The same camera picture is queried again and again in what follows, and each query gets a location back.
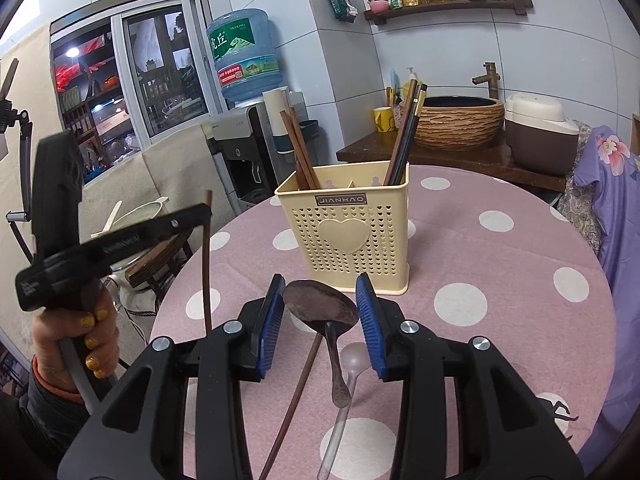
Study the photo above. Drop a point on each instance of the green hanging packet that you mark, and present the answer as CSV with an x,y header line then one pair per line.
x,y
343,10

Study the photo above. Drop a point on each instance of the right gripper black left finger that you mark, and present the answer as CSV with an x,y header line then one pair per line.
x,y
137,431

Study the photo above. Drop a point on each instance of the purple floral cloth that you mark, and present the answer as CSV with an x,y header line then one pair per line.
x,y
601,200

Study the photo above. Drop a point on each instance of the blue water jug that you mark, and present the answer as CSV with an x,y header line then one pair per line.
x,y
244,54

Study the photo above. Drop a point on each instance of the brown white rice cooker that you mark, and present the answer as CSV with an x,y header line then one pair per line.
x,y
539,135

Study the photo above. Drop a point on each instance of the wooden handled metal spoon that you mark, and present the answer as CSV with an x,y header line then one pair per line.
x,y
301,174

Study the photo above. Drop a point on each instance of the left hand yellow nails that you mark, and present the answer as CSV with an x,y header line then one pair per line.
x,y
93,334

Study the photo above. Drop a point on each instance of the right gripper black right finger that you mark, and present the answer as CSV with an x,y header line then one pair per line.
x,y
504,430

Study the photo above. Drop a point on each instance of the large stainless steel spoon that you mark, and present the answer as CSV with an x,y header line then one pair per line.
x,y
329,313

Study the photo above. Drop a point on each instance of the dark chopstick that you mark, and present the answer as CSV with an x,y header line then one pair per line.
x,y
292,407
405,111
405,139

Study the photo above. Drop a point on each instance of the bronze faucet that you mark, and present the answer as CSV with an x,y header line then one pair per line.
x,y
491,77

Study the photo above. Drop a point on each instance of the cream plastic utensil holder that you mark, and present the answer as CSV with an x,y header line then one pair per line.
x,y
354,224

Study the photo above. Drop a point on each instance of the water dispenser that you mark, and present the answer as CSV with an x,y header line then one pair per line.
x,y
251,159

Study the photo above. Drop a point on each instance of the yellow soap bottle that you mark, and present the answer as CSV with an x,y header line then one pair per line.
x,y
412,79

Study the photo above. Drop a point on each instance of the dark wooden stool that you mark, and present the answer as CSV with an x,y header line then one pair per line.
x,y
158,267

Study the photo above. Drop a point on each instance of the yellow mug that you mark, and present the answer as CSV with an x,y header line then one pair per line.
x,y
384,119

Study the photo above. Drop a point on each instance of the window with white frame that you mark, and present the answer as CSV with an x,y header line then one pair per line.
x,y
128,73

